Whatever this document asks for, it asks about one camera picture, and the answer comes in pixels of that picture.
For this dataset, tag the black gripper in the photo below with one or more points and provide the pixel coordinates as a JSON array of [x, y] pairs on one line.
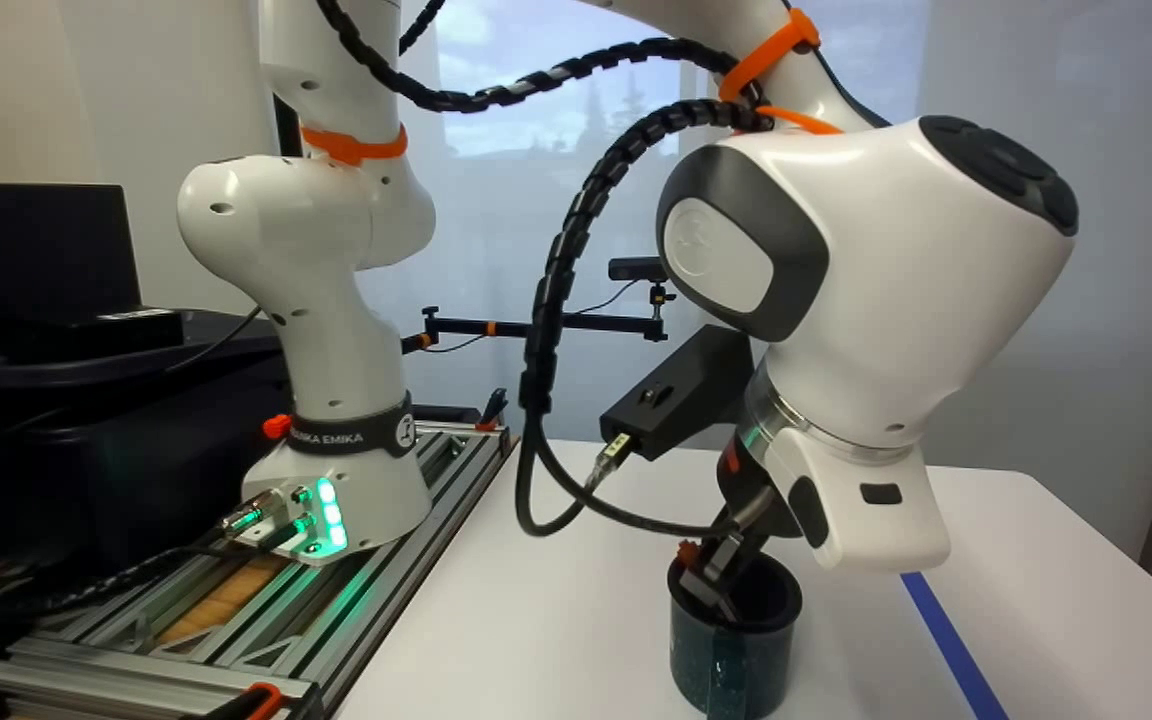
[[756, 502]]

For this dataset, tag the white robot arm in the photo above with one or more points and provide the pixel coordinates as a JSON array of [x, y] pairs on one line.
[[897, 266]]

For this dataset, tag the dark blue cup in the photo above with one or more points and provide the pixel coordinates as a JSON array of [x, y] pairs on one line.
[[738, 666]]

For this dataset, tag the blue tape line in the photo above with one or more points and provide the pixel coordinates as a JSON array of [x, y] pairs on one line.
[[948, 647]]

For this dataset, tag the black orange clamp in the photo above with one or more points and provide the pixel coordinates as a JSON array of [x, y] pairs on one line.
[[490, 409]]

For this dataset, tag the red knob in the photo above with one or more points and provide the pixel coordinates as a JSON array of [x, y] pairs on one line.
[[278, 426]]

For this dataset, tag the black cabinet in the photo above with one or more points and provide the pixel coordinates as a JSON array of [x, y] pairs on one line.
[[98, 454]]

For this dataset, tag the flat black box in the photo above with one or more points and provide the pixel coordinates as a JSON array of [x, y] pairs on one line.
[[82, 334]]

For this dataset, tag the black monitor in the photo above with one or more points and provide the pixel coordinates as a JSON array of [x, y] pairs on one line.
[[41, 255]]

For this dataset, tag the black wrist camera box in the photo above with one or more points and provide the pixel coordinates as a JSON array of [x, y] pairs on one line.
[[681, 395]]

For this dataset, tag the aluminium rail base frame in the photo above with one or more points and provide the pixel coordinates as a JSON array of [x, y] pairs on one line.
[[459, 495]]

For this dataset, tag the small black camera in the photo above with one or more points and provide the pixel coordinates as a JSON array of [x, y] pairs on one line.
[[637, 269]]

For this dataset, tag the black camera boom rod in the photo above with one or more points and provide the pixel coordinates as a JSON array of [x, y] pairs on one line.
[[496, 326]]

